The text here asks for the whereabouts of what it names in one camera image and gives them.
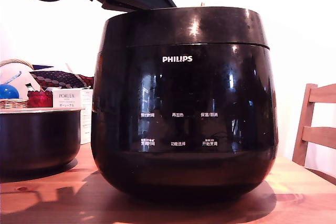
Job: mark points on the wicker basket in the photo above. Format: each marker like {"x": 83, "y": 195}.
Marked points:
{"x": 13, "y": 104}

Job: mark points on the red crimped-edge pouch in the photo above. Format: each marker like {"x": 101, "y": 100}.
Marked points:
{"x": 39, "y": 100}

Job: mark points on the white Porlex box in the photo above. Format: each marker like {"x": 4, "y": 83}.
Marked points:
{"x": 67, "y": 98}

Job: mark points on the white bag blue print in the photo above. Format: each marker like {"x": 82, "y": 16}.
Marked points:
{"x": 23, "y": 78}

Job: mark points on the black rice cooker body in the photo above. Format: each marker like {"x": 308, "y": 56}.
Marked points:
{"x": 183, "y": 98}

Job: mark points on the blue ball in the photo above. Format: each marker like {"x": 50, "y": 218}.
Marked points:
{"x": 9, "y": 92}

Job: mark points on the dark patterned cloth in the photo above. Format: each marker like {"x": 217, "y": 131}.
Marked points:
{"x": 60, "y": 79}

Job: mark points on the wooden chair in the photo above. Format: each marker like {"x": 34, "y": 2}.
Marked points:
{"x": 312, "y": 132}

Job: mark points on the black inner pot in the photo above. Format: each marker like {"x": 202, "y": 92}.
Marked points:
{"x": 39, "y": 138}

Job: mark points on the white printed text box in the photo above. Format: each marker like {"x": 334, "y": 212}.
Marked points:
{"x": 86, "y": 117}

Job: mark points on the black rice cooker lid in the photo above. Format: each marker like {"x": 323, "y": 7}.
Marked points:
{"x": 183, "y": 27}

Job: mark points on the small red yellow object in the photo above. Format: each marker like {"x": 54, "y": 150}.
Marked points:
{"x": 202, "y": 4}

